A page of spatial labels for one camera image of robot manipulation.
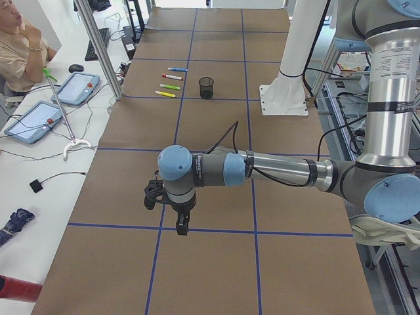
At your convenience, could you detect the black computer mouse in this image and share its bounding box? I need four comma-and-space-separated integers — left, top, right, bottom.
68, 64, 84, 74

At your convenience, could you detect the brown paper table cover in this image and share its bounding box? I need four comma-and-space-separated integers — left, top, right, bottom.
33, 9, 375, 314

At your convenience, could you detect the small black square device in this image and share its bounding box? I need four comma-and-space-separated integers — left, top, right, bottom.
29, 179, 43, 193

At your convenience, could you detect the red cylinder bottle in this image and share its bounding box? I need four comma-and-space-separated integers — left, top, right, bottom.
0, 275, 43, 303

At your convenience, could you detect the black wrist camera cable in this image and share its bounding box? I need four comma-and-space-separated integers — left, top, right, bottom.
152, 120, 316, 188

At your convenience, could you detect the green highlighter pen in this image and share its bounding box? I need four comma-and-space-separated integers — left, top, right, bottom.
159, 84, 180, 91

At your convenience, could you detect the grey office chair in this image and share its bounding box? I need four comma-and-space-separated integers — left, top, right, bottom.
348, 213, 419, 270

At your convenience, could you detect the aluminium frame post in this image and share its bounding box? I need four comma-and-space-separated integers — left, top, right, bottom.
74, 0, 123, 100

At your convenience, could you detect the red capped white marker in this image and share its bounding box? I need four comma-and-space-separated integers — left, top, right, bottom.
161, 73, 184, 81

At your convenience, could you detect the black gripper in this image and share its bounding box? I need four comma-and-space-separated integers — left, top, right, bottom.
170, 196, 196, 236

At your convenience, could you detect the seated person beige shirt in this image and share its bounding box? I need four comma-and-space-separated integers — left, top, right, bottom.
1, 1, 56, 96

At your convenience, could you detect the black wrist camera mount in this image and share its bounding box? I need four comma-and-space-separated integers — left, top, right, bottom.
144, 179, 169, 210

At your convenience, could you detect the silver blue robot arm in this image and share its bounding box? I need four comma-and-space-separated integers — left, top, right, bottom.
144, 1, 419, 235

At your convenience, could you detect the near blue teach pendant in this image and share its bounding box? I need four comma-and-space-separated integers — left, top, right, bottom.
5, 101, 62, 144

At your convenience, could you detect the yellow highlighter pen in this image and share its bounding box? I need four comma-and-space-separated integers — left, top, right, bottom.
154, 91, 177, 98

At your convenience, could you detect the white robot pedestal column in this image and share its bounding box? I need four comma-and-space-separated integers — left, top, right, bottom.
259, 0, 335, 116

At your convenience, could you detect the black mesh pen cup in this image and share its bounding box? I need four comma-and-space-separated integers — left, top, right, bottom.
199, 76, 214, 99

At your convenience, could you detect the metal reacher grabber tool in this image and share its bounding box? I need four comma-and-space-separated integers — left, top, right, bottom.
43, 68, 93, 161

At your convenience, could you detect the folded dark blue umbrella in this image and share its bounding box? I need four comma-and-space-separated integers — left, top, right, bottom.
1, 208, 35, 246

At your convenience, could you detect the black keyboard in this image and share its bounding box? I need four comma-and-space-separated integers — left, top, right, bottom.
84, 27, 112, 62

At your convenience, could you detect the blue highlighter pen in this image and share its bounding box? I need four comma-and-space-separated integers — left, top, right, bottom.
167, 67, 188, 73

